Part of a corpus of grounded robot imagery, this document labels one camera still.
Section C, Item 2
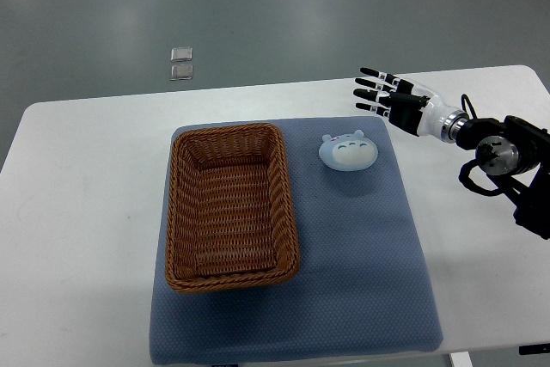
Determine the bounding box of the white table leg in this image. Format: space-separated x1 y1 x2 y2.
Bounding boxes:
449 352 473 367

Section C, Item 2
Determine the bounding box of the blue fabric mat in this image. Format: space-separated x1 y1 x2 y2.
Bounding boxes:
150 116 443 365

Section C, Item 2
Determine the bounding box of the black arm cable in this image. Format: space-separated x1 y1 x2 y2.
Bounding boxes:
460 93 480 120

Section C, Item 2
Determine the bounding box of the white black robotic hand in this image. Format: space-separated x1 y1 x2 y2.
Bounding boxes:
353 67 468 142

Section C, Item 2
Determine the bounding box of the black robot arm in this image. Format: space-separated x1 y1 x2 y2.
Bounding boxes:
353 67 549 240

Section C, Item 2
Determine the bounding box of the floor socket plate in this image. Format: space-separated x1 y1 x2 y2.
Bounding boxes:
170 46 193 62
170 64 193 81

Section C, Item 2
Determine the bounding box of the blue plush toy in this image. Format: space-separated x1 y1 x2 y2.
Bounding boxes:
318 130 378 172

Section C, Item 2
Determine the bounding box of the brown wicker basket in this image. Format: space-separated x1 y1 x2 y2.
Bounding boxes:
164 123 301 293

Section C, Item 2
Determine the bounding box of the upper floor socket plate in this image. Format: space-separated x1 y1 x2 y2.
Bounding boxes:
170 46 193 62

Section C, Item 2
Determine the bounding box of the lower floor socket plate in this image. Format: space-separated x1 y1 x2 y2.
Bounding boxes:
170 64 193 81

